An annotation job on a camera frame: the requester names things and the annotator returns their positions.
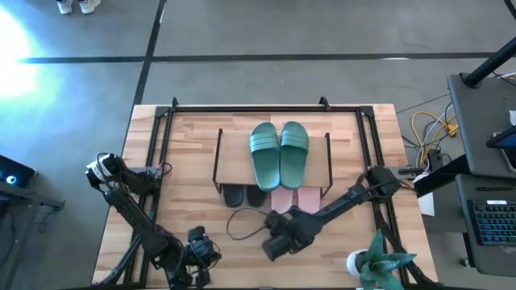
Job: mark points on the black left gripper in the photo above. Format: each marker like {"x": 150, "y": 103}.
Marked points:
{"x": 199, "y": 253}

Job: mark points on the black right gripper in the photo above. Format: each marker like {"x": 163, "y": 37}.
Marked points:
{"x": 300, "y": 231}

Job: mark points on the pink rubber slide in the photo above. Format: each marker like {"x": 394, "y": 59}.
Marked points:
{"x": 281, "y": 199}
{"x": 308, "y": 198}

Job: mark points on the black rubber slide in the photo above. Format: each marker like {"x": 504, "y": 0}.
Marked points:
{"x": 233, "y": 196}
{"x": 256, "y": 196}

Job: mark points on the green rubber slide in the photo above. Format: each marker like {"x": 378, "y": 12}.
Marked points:
{"x": 294, "y": 157}
{"x": 265, "y": 161}

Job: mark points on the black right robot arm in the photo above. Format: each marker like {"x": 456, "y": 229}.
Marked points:
{"x": 346, "y": 199}

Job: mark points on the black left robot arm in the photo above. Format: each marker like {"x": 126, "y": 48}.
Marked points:
{"x": 133, "y": 217}

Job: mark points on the potted plant in white pot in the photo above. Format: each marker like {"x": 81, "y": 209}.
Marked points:
{"x": 379, "y": 262}

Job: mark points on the white paper sheet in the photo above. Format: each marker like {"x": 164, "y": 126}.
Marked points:
{"x": 426, "y": 204}

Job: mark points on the black power strip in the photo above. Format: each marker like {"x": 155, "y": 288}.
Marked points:
{"x": 435, "y": 159}

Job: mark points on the black side stand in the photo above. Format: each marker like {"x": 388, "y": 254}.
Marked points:
{"x": 28, "y": 197}

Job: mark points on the grey desk with keyboard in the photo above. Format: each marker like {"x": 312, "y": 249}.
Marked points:
{"x": 483, "y": 187}

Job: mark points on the backlit black keyboard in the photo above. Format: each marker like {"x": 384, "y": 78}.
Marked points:
{"x": 493, "y": 223}

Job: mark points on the black device with blue light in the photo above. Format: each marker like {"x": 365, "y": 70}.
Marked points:
{"x": 14, "y": 171}

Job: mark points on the grey desk with pole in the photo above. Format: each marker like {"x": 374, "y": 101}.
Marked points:
{"x": 479, "y": 133}

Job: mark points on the black tablet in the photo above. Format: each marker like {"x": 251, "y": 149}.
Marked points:
{"x": 504, "y": 140}

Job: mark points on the black round pole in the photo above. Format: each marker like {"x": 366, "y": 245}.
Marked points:
{"x": 488, "y": 64}

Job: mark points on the person's foot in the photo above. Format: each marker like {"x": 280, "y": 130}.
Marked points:
{"x": 64, "y": 6}
{"x": 89, "y": 5}

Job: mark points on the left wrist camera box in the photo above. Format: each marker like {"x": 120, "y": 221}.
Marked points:
{"x": 196, "y": 234}

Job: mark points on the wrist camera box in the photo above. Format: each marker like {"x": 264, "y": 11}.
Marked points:
{"x": 196, "y": 234}
{"x": 278, "y": 223}

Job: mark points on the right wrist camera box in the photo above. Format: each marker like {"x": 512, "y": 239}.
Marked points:
{"x": 278, "y": 223}

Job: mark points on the wooden shelf with black frame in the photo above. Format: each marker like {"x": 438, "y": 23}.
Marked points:
{"x": 235, "y": 161}

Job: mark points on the black aluminium table frame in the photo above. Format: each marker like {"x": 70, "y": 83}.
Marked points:
{"x": 360, "y": 137}

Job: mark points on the grey metal mount plate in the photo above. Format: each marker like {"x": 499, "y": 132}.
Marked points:
{"x": 409, "y": 172}

